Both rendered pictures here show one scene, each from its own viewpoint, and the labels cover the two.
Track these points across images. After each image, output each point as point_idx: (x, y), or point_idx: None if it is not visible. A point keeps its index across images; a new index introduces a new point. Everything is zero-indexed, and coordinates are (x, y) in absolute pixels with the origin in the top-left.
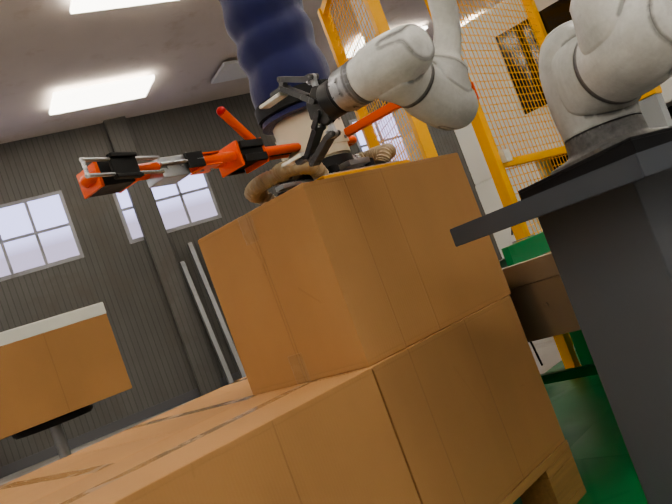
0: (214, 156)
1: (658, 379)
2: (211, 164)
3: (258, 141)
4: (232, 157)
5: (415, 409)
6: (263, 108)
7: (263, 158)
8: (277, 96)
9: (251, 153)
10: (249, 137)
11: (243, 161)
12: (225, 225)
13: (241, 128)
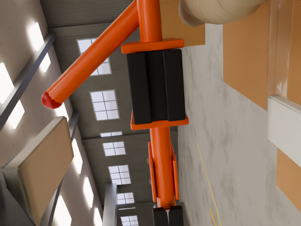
0: (162, 177)
1: None
2: (178, 188)
3: (136, 68)
4: (165, 134)
5: None
6: (71, 149)
7: (181, 68)
8: (39, 218)
9: (166, 101)
10: (110, 49)
11: (181, 121)
12: (248, 98)
13: (90, 67)
